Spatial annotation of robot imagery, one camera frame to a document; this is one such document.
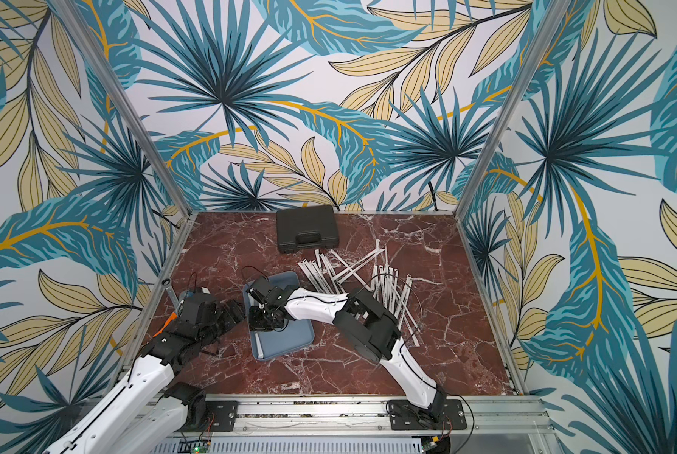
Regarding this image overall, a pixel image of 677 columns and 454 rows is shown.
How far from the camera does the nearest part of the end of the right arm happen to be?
27.1 inches

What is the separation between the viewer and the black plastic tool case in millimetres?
1060

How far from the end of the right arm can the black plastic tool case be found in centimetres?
30
